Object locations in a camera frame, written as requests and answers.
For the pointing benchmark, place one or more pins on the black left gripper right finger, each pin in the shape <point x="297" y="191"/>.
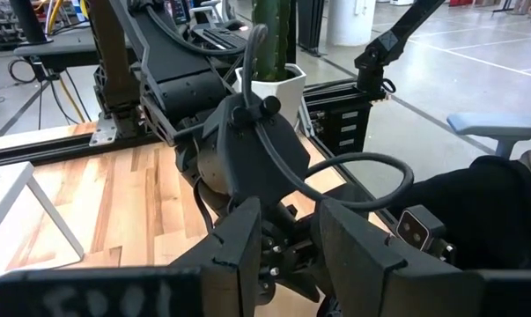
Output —
<point x="379" y="290"/>

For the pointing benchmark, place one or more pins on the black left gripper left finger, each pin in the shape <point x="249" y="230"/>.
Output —
<point x="115" y="295"/>

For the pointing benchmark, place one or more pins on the white faceted plant pot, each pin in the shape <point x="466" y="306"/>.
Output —
<point x="287" y="92"/>

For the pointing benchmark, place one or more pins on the black fabric bulk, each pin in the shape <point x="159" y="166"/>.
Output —
<point x="476" y="211"/>

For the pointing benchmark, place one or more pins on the backlit computer keyboard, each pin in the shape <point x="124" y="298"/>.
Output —
<point x="221" y="39"/>

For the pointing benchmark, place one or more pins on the green cactus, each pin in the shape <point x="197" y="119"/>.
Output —
<point x="271" y="39"/>

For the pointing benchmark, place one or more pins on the white perforated metal shelf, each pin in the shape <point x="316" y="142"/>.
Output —
<point x="5" y="193"/>

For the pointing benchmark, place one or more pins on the dark grey desk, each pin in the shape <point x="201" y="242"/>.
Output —
<point x="53" y="46"/>

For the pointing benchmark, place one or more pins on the grey chair armrest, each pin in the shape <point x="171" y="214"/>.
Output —
<point x="498" y="125"/>

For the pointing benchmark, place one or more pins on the white round column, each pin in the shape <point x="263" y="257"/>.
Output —
<point x="351" y="22"/>

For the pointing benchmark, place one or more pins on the black round pole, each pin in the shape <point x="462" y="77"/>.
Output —
<point x="27" y="19"/>

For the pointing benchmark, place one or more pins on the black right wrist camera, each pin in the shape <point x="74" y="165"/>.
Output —
<point x="265" y="154"/>

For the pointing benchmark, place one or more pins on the table-level camera silver face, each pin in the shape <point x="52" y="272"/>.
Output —
<point x="417" y="229"/>

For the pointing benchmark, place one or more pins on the silver metal bracket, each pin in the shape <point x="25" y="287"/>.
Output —
<point x="103" y="132"/>

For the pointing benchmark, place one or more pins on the black aluminium table frame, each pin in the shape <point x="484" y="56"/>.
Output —
<point x="49" y="149"/>

